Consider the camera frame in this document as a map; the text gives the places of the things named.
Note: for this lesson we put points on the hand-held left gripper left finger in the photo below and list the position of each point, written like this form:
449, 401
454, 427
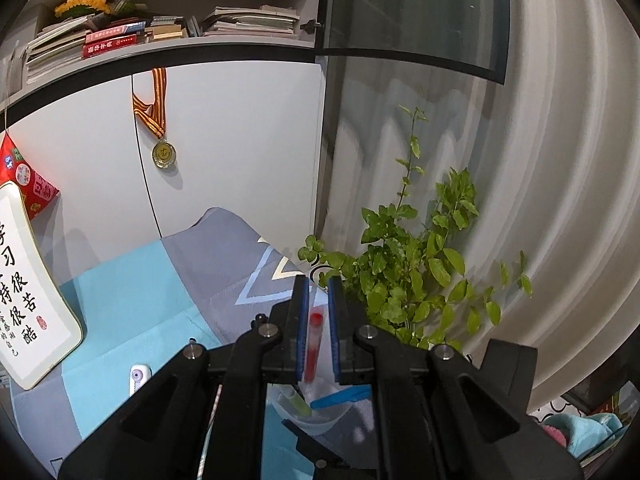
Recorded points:
301, 330

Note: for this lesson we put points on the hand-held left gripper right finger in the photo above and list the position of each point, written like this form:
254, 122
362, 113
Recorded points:
336, 330

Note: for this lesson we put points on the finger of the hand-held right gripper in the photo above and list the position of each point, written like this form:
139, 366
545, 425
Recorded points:
320, 452

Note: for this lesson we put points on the red cap clear pen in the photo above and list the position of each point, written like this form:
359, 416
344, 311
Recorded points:
314, 340

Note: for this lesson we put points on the translucent plastic cup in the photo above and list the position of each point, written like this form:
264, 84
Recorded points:
330, 417

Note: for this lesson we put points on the pale green pen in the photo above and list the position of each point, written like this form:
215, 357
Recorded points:
298, 403

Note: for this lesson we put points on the blue pen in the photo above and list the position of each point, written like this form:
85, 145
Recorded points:
340, 398

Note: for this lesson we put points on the green potted plant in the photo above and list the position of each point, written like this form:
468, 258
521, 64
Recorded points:
400, 280

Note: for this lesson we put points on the teal fleece cloth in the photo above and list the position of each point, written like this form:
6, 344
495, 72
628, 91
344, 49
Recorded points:
590, 432

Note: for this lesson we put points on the printed blue grey tablecloth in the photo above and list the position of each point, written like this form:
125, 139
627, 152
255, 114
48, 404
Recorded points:
150, 300

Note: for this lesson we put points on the white correction tape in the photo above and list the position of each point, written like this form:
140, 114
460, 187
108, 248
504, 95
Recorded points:
139, 377

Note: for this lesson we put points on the white curtain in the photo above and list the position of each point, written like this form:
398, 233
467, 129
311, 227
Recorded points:
550, 160

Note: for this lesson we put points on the gold medal with striped ribbon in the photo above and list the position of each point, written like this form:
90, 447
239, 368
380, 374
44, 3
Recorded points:
164, 154

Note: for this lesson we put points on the framed calligraphy board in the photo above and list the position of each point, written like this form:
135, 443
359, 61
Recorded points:
30, 300

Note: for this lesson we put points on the red hanging ornament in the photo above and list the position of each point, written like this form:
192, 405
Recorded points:
30, 180

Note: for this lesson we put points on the stack of loose papers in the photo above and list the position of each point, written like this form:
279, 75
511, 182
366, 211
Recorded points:
250, 22

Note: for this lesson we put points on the stack of beige books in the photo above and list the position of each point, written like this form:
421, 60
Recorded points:
170, 32

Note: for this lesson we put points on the dark glass cabinet door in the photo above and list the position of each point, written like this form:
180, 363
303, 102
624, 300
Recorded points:
415, 10

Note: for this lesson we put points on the stack of red books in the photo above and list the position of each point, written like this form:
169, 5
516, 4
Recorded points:
112, 45

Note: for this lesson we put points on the large stack of magazines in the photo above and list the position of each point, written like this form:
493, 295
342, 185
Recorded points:
50, 55

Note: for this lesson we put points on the yellow flower garland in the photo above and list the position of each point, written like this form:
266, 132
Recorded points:
82, 6

